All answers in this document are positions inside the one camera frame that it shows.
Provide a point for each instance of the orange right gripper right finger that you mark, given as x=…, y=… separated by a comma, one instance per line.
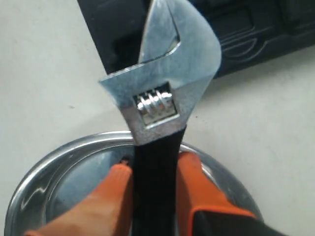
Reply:
x=204, y=210

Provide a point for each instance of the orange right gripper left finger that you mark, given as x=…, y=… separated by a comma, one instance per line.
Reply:
x=106, y=211

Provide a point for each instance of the adjustable wrench black handle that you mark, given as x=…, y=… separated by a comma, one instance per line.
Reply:
x=179, y=56

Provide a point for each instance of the black plastic tool case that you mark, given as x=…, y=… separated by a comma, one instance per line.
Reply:
x=249, y=31

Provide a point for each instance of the round stainless steel tray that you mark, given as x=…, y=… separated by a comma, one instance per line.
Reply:
x=66, y=176

